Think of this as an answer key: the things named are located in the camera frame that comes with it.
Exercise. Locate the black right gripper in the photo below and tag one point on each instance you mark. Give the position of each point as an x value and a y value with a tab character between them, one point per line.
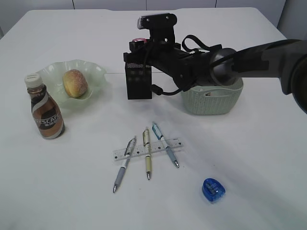
187	67

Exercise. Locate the pink pencil sharpener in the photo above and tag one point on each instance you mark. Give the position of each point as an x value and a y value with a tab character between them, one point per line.
144	40

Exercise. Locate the sugared bread roll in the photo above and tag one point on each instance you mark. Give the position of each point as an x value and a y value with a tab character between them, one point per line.
74	83

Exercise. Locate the blue pencil sharpener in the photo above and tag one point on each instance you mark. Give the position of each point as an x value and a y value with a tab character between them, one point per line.
212	188

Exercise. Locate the brown Nescafe coffee bottle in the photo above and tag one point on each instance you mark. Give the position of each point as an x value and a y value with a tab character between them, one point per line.
45	111

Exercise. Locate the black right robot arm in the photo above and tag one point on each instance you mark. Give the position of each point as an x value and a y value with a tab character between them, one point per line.
285	60

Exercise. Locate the green plastic basket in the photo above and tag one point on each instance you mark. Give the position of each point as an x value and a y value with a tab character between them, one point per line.
225	91

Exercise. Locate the black mesh pen holder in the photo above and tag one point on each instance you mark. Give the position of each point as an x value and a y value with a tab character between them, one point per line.
138	81

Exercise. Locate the blue pen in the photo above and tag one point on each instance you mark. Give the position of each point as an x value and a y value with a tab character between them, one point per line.
161	138

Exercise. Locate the yellow-green pen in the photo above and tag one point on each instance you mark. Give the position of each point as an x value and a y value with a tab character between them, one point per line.
147	149

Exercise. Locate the grey grip pen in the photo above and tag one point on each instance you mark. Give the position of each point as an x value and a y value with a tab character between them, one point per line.
128	151

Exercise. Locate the green wavy glass plate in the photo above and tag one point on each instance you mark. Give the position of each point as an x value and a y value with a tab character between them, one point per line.
52	78

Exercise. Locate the clear plastic ruler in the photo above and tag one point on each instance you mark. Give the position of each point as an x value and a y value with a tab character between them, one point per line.
156	147

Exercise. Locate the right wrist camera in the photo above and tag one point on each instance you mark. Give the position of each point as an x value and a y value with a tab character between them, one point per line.
160	26

